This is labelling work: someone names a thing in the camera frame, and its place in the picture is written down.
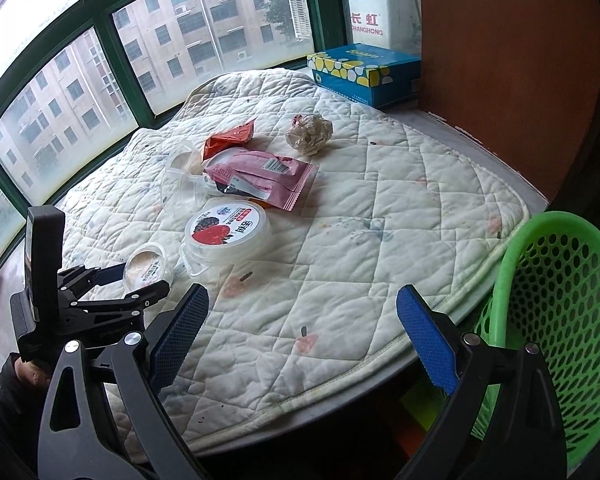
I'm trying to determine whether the brown wooden board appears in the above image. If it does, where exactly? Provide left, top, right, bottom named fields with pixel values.
left=417, top=0, right=600, bottom=211

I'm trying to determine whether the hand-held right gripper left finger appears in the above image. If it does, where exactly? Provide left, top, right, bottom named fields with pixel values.
left=37, top=282, right=211, bottom=480

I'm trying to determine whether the white paper ball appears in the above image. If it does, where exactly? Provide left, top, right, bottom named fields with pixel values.
left=286, top=114, right=334, bottom=156

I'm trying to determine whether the person's left hand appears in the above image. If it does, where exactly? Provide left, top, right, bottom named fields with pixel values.
left=11, top=357, right=53, bottom=392

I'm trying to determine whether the white quilted mat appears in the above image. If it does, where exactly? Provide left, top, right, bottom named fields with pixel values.
left=60, top=67, right=531, bottom=453

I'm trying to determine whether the apartment building outside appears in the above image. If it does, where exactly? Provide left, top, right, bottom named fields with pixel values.
left=0, top=0, right=326, bottom=241

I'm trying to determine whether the clear plastic cup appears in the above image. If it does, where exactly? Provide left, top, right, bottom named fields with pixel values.
left=164, top=145, right=216, bottom=201

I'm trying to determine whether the white tub with fruit label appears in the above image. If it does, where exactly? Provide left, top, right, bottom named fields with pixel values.
left=179, top=199, right=271, bottom=277

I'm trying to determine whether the small round foil-lidded tub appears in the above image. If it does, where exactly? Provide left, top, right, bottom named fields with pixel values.
left=122, top=242, right=176, bottom=293

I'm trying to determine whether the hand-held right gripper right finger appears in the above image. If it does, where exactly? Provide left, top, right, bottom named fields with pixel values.
left=396, top=284, right=573, bottom=480

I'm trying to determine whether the white appliance with logo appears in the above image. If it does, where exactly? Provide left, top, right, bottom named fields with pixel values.
left=341, top=0, right=421, bottom=56

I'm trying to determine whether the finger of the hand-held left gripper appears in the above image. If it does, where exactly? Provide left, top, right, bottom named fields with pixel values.
left=67, top=281, right=172, bottom=323
left=57, top=265, right=129, bottom=297

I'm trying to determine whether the pink snack wrapper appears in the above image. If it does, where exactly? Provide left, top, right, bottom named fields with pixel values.
left=202, top=149, right=320, bottom=211

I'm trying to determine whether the person's left forearm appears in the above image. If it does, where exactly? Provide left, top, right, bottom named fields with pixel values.
left=0, top=354, right=46, bottom=480

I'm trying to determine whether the blue spotted tissue box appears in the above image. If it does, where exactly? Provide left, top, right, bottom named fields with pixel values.
left=307, top=44, right=423, bottom=109

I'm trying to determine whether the green plastic basket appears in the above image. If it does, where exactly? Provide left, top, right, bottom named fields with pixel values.
left=472, top=211, right=600, bottom=473

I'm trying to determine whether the green window frame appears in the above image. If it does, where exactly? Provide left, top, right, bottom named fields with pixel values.
left=0, top=0, right=351, bottom=281

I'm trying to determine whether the yellow green object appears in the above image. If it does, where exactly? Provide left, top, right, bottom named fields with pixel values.
left=399, top=375, right=451, bottom=433

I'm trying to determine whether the red snack wrapper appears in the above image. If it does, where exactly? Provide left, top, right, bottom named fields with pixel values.
left=201, top=116, right=259, bottom=161

